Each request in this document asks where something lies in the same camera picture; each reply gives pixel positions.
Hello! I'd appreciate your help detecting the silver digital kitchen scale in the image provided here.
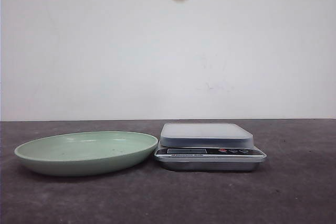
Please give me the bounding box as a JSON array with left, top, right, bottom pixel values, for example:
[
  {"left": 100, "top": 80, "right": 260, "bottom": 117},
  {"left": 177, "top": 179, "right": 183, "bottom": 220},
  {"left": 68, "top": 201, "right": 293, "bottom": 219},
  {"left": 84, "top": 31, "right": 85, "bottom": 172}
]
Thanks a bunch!
[{"left": 154, "top": 123, "right": 267, "bottom": 171}]

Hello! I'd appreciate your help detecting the light green plate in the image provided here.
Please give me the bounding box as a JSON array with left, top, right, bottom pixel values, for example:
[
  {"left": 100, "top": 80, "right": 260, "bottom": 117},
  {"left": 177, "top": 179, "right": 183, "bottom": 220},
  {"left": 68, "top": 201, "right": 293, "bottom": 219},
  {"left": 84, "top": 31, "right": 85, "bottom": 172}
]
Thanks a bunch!
[{"left": 14, "top": 131, "right": 158, "bottom": 177}]

